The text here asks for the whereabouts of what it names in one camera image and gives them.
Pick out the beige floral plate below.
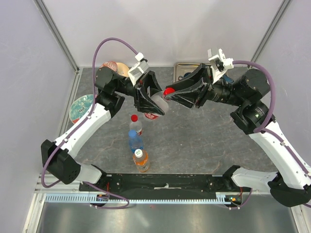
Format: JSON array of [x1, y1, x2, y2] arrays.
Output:
[[116, 62, 129, 77]]

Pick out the blue water bottle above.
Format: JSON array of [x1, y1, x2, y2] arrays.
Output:
[[128, 130, 143, 153]]

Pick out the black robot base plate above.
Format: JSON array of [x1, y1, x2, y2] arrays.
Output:
[[79, 172, 253, 200]]

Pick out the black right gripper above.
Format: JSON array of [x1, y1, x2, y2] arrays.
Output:
[[165, 63, 246, 110]]

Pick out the clear bottle red label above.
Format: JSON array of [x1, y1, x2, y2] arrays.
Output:
[[144, 91, 170, 121]]

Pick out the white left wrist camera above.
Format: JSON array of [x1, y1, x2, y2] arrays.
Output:
[[128, 52, 149, 86]]

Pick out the blue star-shaped dish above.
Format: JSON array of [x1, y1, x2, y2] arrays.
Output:
[[222, 75, 234, 84]]

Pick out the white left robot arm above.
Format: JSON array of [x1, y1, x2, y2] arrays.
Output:
[[41, 67, 164, 191]]

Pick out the red patterned bowl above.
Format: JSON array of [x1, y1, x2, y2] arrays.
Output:
[[100, 61, 118, 72]]

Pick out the clear bottle red cap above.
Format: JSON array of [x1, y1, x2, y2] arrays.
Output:
[[129, 114, 142, 135]]

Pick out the orange drink bottle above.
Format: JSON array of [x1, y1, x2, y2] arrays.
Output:
[[133, 149, 150, 172]]

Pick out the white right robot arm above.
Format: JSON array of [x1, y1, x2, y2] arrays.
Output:
[[164, 63, 311, 207]]

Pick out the blue ceramic cup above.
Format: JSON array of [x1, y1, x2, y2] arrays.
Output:
[[178, 72, 190, 80]]

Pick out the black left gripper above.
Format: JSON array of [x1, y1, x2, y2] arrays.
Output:
[[114, 70, 171, 114]]

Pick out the silver metal tray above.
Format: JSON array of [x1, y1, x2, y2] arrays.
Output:
[[173, 63, 200, 83]]

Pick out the teal red floral plate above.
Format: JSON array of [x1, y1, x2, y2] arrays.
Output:
[[69, 94, 94, 124]]

